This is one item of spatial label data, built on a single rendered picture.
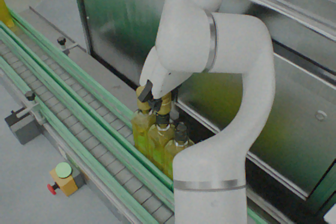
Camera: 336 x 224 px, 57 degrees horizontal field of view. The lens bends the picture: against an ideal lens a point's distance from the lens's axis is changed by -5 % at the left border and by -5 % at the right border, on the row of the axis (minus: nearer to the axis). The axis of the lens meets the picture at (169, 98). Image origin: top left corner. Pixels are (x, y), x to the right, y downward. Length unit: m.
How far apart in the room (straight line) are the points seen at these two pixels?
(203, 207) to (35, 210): 0.77
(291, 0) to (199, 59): 0.23
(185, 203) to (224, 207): 0.04
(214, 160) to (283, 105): 0.31
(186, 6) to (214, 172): 0.19
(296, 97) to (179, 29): 0.30
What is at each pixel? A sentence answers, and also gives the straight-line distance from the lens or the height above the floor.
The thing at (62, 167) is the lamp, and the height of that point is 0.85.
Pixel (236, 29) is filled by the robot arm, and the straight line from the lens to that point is 0.38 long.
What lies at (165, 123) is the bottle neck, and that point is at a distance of 0.69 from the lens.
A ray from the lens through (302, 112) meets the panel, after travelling 0.61.
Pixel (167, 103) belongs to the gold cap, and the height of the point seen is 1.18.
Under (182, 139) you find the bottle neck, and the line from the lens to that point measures 0.66.
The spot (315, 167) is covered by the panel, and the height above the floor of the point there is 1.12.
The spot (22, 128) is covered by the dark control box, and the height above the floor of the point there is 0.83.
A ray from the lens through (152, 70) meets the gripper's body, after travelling 0.52.
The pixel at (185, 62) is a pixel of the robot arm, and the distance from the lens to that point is 0.37.
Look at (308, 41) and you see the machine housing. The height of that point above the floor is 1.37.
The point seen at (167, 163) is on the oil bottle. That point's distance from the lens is 0.75.
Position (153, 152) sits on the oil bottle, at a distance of 0.78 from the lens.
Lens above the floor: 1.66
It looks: 47 degrees down
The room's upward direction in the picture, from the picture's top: straight up
